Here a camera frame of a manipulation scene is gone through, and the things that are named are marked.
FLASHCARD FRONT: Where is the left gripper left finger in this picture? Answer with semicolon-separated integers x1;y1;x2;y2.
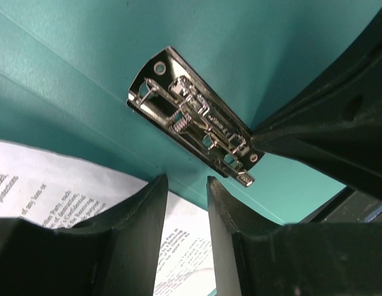
0;175;168;295

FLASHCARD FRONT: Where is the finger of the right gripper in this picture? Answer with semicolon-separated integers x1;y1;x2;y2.
251;8;382;201

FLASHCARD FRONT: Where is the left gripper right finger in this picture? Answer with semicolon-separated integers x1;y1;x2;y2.
207;176;382;295

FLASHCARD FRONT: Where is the single printed paper sheet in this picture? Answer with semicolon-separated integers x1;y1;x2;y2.
0;141;217;295

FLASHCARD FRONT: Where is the teal file folder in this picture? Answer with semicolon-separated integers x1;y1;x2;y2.
0;1;382;225

